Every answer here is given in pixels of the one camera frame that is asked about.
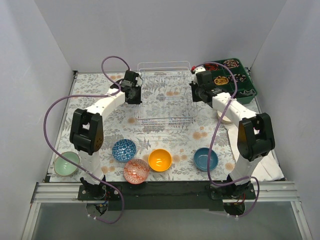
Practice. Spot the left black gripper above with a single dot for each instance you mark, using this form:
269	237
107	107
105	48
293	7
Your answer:
134	96

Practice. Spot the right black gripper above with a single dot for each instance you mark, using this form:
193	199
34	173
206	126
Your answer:
196	93

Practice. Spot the white wire dish rack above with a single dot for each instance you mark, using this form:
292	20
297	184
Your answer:
166	96

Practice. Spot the green compartment tray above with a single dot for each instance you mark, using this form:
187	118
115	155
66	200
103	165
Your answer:
227	74

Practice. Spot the dark blue bowl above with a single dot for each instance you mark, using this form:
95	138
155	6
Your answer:
200	159

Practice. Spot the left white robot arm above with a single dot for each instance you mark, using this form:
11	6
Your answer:
87	131

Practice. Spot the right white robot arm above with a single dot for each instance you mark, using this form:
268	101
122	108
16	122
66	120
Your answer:
255	137

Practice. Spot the cream white bowl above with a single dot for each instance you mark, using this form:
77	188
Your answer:
225	120

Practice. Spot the floral table mat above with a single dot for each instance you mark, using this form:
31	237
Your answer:
122	123

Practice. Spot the blue patterned bowl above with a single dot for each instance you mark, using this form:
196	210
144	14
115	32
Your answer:
124	150

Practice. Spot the yellow bowl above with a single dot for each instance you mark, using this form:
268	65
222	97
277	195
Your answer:
160	160

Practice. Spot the red patterned bowl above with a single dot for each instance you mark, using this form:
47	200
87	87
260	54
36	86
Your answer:
136	171

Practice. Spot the white cloth towel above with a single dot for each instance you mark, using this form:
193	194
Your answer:
267	169

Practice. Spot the mint green bowl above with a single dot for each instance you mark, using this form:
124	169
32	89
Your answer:
63	168

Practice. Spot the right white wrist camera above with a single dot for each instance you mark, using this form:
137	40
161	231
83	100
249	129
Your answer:
197	69

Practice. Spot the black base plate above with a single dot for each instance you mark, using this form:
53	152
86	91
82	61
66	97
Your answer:
163	195

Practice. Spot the aluminium frame rail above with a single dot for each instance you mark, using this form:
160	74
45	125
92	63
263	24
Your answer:
62	192

